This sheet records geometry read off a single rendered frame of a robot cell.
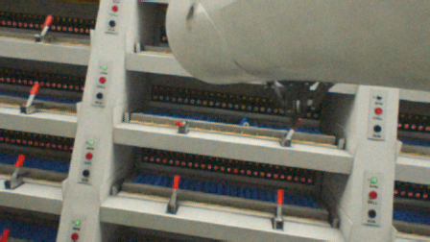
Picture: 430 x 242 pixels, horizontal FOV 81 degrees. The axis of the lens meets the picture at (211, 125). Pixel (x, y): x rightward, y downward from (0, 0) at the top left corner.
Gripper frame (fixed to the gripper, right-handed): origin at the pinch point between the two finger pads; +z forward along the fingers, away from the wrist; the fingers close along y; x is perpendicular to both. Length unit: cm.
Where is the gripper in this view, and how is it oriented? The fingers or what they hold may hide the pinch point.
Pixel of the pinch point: (296, 114)
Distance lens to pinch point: 59.3
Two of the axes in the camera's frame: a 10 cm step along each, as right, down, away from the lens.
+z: 2.4, 4.7, 8.5
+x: 1.1, -8.8, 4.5
